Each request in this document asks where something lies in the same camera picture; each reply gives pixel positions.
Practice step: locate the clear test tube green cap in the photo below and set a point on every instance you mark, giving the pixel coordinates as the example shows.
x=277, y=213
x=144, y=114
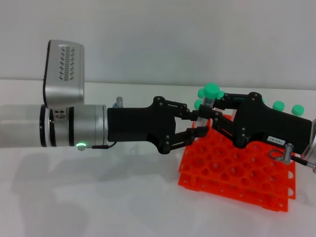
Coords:
x=263, y=100
x=221, y=94
x=197, y=105
x=297, y=109
x=200, y=93
x=211, y=90
x=278, y=106

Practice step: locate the silver black wrist camera box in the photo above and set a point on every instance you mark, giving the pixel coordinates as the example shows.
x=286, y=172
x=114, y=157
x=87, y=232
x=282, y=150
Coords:
x=64, y=79

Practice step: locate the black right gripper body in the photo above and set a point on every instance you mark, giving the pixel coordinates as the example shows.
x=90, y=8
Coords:
x=266, y=126

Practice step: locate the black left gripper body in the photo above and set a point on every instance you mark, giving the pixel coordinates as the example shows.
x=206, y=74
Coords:
x=138, y=124

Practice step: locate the orange plastic test tube rack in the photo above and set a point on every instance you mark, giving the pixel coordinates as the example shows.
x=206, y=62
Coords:
x=222, y=177

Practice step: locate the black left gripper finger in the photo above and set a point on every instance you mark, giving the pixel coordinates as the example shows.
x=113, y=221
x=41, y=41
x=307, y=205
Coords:
x=190, y=134
x=182, y=109

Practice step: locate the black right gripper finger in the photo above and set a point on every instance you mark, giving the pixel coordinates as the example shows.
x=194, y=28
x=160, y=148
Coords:
x=232, y=101
x=222, y=124

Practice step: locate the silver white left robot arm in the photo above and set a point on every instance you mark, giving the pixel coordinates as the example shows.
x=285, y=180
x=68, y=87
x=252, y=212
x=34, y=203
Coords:
x=24, y=126

